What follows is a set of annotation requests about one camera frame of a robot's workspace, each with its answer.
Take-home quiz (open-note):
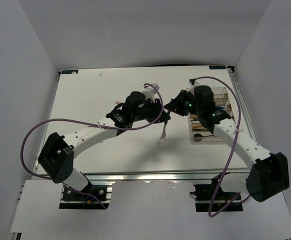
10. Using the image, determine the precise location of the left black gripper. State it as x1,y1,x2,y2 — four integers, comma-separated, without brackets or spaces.
131,98,171,124

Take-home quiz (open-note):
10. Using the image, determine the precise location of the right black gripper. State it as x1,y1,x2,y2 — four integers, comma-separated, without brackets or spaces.
164,90,203,117

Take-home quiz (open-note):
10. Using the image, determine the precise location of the green handled fork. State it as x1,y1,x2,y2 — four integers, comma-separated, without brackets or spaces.
156,122,167,146

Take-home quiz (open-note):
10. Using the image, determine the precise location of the black spoon short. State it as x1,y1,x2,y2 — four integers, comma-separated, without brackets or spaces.
193,133,217,143

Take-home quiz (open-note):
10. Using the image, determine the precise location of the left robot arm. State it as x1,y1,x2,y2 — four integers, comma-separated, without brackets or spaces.
38,91,171,200

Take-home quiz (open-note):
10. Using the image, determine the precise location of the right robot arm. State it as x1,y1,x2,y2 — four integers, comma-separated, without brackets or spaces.
164,85,290,203

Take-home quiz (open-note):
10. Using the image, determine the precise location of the clear plastic organizer tray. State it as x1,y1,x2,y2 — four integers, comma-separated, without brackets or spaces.
187,87,235,144

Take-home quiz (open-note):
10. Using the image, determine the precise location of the right blue corner label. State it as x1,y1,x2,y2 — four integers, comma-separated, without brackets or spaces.
208,65,227,70

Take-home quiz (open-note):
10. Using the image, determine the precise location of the blue corner label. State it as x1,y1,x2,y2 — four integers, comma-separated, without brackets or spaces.
60,69,79,75
208,65,227,70

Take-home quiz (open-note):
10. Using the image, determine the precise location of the left blue corner label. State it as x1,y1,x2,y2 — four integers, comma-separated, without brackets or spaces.
60,69,79,75

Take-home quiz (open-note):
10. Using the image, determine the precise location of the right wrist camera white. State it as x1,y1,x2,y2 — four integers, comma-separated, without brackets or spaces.
186,85,197,98

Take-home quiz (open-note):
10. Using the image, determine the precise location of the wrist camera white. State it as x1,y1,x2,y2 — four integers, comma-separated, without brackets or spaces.
142,83,160,102
186,85,197,98

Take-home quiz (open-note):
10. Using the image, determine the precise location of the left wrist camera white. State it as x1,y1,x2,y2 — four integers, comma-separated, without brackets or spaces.
142,83,160,102

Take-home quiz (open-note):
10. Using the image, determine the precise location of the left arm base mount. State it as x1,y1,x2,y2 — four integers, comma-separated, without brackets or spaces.
59,182,112,210

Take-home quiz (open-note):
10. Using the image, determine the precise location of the aluminium table rail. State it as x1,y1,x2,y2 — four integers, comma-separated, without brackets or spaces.
31,169,251,183

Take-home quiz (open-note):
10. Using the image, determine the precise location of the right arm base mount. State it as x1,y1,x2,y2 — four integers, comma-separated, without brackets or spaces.
189,174,243,213

